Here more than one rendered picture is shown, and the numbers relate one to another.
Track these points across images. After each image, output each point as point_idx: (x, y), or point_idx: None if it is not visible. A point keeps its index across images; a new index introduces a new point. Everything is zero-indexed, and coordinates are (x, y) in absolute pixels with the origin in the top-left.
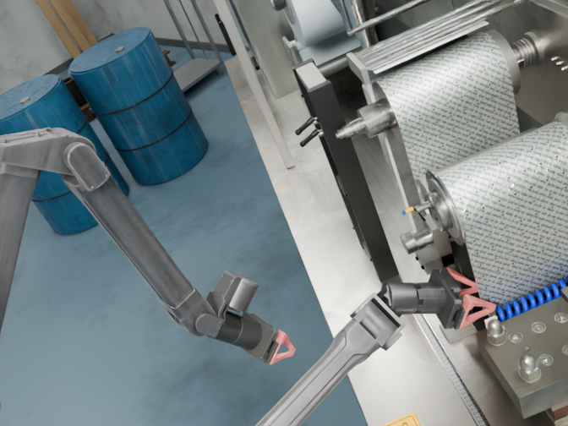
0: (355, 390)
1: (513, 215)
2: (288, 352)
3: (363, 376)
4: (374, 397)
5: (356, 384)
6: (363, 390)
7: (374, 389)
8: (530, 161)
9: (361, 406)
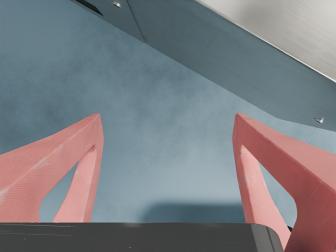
0: (282, 46)
1: None
2: (254, 160)
3: (271, 3)
4: (334, 35)
5: (270, 30)
6: (300, 34)
7: (321, 15)
8: None
9: (322, 70)
